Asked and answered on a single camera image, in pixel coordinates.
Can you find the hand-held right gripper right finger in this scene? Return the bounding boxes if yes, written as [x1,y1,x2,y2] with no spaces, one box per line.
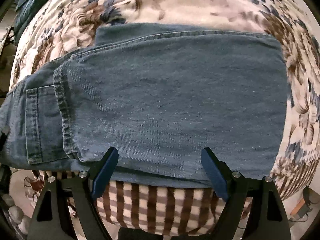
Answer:
[201,147,292,240]

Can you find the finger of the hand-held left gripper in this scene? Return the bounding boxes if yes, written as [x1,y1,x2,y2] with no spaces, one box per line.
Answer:
[0,124,11,153]

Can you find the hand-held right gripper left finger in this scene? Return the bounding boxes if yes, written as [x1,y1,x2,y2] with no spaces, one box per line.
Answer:
[27,147,119,240]

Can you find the blue denim pants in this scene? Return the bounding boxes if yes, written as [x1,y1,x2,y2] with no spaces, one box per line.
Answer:
[0,22,288,188]

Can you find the person's dark grey trouser legs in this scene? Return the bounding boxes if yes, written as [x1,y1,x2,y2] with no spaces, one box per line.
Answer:
[116,226,200,240]

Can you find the grey orange floor item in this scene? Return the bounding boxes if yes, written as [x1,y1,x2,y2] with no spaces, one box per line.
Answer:
[289,187,316,223]

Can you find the folded teal quilt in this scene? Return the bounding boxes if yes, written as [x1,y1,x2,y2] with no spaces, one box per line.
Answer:
[14,0,71,43]

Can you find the floral blanket with checked border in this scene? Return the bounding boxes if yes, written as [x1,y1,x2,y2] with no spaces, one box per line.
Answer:
[7,0,320,236]

